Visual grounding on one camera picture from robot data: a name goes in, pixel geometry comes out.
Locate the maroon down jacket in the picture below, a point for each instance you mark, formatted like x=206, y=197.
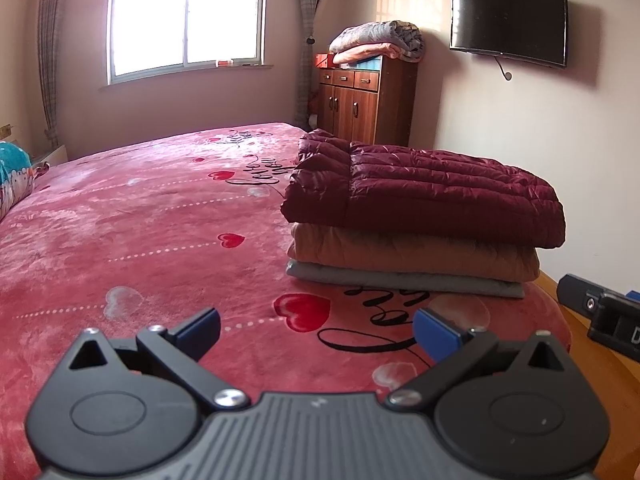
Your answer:
x=425, y=190

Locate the grey plaid curtain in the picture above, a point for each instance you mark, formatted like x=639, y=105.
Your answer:
x=310, y=0
x=52, y=35

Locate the wooden drawer cabinet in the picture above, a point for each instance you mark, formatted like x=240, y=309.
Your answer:
x=370, y=105

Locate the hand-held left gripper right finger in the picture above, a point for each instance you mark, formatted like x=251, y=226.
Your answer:
x=435, y=332

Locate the pinkish tan padded jacket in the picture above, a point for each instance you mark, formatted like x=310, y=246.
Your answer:
x=400, y=252

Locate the pink bed with heart blanket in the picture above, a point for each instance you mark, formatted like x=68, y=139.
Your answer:
x=125, y=220

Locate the blue flat box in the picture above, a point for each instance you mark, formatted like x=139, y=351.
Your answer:
x=370, y=63

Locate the red box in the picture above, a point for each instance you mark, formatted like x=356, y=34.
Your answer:
x=325, y=60

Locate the bedroom window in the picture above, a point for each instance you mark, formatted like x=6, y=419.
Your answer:
x=185, y=15

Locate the teal white cartoon quilt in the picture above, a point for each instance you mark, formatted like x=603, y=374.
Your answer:
x=15, y=175

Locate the grey padded jacket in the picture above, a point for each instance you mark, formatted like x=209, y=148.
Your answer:
x=400, y=280

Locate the black wall television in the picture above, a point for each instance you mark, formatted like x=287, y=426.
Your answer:
x=510, y=22

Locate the grey folded blanket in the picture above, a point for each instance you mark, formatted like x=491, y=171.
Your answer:
x=380, y=35

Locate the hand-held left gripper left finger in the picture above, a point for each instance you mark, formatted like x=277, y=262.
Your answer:
x=202, y=330

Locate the white nightstand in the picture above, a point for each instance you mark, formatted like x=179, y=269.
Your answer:
x=50, y=155

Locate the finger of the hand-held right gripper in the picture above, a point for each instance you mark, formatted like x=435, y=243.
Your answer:
x=575, y=295

